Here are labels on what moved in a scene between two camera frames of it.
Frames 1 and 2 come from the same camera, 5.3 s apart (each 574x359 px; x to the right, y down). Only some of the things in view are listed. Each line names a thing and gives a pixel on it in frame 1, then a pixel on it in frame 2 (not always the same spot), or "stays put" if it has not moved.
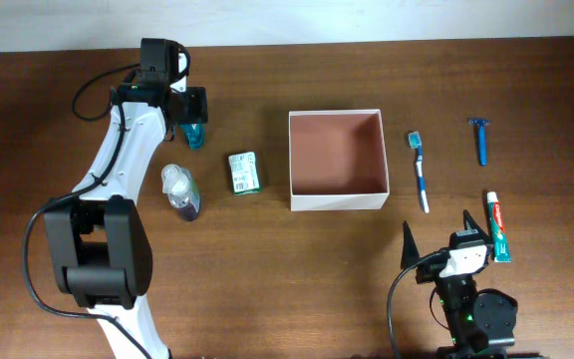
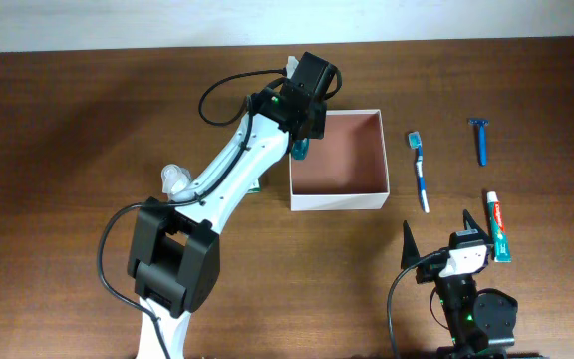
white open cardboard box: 338,161 stays put
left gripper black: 196,107 -> 321,111
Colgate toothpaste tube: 499,238 stays put
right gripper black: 429,269 stays put
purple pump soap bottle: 181,190 stays put
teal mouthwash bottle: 194,133 -> 300,148
